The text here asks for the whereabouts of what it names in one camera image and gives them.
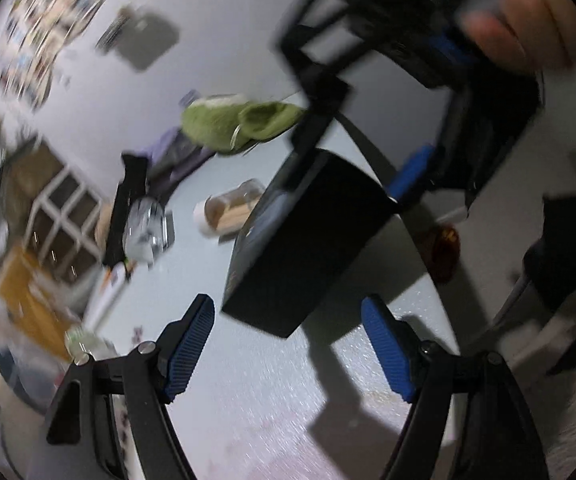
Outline white drawer cabinet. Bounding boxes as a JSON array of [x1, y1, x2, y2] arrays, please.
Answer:
[[0, 136, 102, 286]]

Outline black glove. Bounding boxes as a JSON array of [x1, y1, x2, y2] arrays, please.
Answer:
[[102, 152, 149, 269]]

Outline clear glass cup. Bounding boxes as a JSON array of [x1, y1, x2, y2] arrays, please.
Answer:
[[122, 197, 164, 266]]

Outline white cutting board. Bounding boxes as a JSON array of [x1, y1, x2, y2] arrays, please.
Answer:
[[82, 262, 130, 332]]

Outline person's hand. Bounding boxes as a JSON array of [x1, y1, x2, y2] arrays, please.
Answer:
[[459, 0, 576, 70]]

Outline clear jar with sticks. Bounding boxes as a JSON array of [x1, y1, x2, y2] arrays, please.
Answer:
[[192, 179, 265, 238]]

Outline photo collage board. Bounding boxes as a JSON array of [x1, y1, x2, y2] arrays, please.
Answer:
[[0, 0, 105, 110]]

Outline black visor cap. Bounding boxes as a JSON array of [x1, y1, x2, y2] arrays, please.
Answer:
[[222, 148, 395, 338]]

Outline green cloth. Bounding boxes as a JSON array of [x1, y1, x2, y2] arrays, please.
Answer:
[[182, 94, 304, 154]]

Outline purple cloth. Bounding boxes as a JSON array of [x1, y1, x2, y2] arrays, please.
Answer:
[[137, 127, 215, 200]]

